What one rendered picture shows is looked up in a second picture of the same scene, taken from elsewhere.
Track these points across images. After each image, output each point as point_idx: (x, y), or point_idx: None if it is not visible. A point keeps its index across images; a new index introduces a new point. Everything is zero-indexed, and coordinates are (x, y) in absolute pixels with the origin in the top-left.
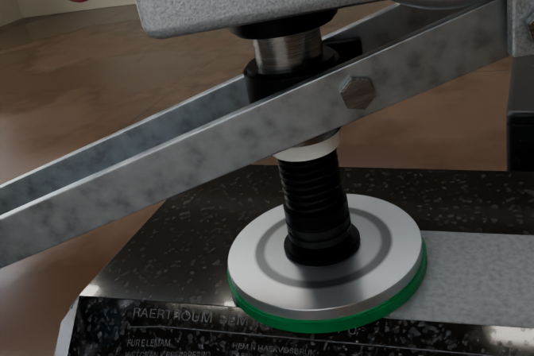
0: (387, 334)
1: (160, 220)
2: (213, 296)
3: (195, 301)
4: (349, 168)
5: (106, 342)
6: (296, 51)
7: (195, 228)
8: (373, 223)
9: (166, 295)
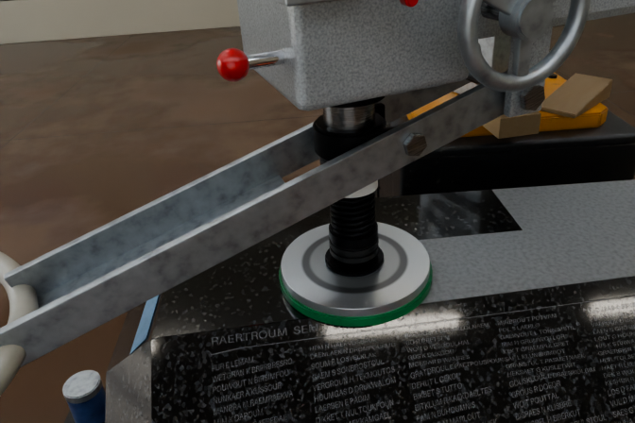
0: (425, 314)
1: None
2: (281, 313)
3: (268, 321)
4: None
5: (190, 372)
6: (366, 115)
7: (224, 265)
8: (382, 240)
9: (238, 321)
